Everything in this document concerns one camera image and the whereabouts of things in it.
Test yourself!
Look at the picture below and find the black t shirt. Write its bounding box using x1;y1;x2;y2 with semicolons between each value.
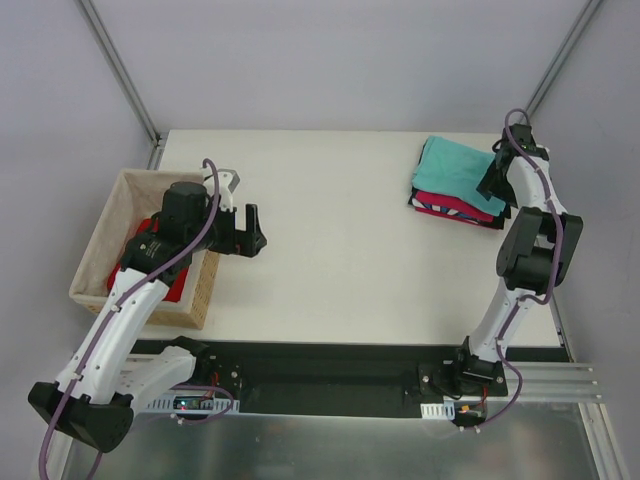
408;138;514;231

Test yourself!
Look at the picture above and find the red t shirt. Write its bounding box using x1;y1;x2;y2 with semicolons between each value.
110;217;191;304

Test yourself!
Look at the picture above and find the wicker basket with cloth liner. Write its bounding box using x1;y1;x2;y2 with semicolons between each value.
68;168;221;331

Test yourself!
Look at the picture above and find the pink t shirt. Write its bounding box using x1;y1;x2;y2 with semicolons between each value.
408;189;496;228

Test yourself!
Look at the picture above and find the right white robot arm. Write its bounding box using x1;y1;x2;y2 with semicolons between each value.
450;124;583;396

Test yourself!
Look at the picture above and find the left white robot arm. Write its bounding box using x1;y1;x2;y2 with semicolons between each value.
28;182;267;453

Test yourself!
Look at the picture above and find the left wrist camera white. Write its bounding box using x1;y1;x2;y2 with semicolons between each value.
203;169;240;212

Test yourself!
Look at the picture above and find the left aluminium frame post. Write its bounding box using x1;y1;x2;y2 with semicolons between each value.
75;0;162;148

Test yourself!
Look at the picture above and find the aluminium frame post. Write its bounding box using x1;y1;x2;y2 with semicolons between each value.
524;0;605;119
75;0;162;148

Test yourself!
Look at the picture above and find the right aluminium frame post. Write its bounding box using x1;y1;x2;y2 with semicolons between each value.
524;0;605;119

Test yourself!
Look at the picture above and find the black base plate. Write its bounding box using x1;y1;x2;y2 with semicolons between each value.
127;339;509;416

